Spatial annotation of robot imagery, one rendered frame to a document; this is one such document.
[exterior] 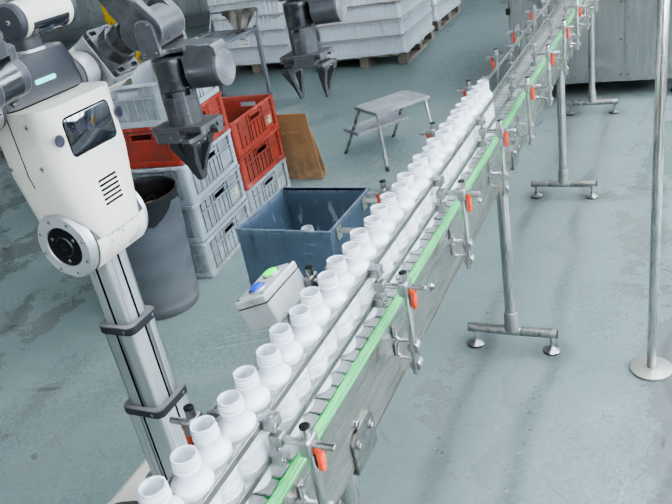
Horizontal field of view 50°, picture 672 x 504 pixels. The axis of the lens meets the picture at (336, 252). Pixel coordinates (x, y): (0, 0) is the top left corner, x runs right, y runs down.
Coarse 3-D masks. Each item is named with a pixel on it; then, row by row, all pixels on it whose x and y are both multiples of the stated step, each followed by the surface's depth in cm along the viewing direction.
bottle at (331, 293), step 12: (324, 276) 133; (336, 276) 132; (324, 288) 131; (336, 288) 132; (324, 300) 132; (336, 300) 131; (336, 312) 132; (348, 312) 134; (336, 324) 133; (348, 324) 134; (336, 336) 134; (348, 348) 136
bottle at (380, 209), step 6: (378, 204) 157; (384, 204) 156; (372, 210) 155; (378, 210) 154; (384, 210) 154; (384, 216) 155; (384, 222) 155; (390, 222) 156; (384, 228) 155; (390, 228) 155; (390, 234) 156; (396, 240) 158; (396, 246) 158; (396, 252) 158; (396, 258) 159
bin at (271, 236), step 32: (288, 192) 237; (320, 192) 232; (352, 192) 227; (256, 224) 222; (288, 224) 241; (320, 224) 238; (352, 224) 214; (256, 256) 215; (288, 256) 210; (320, 256) 205
